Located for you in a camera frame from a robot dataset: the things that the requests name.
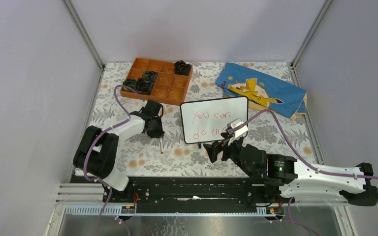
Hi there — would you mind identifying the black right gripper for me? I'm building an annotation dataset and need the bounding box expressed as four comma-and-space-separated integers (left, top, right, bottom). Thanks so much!
202, 132, 256, 178

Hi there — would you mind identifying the red white marker pen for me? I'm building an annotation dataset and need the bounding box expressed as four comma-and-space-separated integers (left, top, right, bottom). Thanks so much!
159, 138, 164, 154

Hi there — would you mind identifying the white whiteboard black frame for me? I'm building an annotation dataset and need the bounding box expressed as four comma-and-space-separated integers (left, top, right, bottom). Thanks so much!
180, 96, 248, 144

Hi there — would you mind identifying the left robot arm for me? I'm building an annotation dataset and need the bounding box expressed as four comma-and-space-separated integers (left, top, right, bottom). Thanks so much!
73, 100, 164, 202

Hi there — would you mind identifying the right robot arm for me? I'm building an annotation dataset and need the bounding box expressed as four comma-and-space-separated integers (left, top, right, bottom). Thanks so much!
203, 139, 378, 207

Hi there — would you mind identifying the wooden compartment tray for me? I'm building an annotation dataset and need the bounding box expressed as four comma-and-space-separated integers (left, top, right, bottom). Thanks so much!
120, 58, 193, 105

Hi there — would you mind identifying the floral tablecloth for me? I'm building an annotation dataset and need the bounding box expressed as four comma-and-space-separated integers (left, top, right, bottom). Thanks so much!
90, 62, 317, 177

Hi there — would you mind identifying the blue pikachu cloth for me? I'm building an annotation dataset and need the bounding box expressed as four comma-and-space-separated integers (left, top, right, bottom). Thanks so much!
215, 62, 307, 119

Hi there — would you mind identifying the black cable coil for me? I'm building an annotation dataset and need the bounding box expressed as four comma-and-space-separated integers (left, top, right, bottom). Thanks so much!
135, 79, 154, 96
122, 79, 138, 93
174, 60, 191, 76
142, 71, 158, 84

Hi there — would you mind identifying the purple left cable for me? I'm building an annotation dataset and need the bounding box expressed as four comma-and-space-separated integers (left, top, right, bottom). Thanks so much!
83, 85, 146, 236

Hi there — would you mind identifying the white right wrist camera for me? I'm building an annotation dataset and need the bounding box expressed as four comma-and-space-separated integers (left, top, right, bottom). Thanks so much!
226, 118, 248, 145

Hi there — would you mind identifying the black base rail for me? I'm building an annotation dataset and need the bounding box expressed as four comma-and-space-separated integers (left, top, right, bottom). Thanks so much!
102, 177, 289, 214

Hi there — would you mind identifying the aluminium frame post left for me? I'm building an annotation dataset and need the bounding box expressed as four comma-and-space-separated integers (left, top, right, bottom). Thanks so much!
62, 0, 106, 70

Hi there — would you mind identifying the aluminium frame post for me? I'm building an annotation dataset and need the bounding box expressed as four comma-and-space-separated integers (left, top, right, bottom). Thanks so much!
290, 0, 334, 68
62, 0, 106, 70

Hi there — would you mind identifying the aluminium frame post right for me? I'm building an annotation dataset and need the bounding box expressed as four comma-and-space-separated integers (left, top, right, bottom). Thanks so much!
290, 0, 334, 68

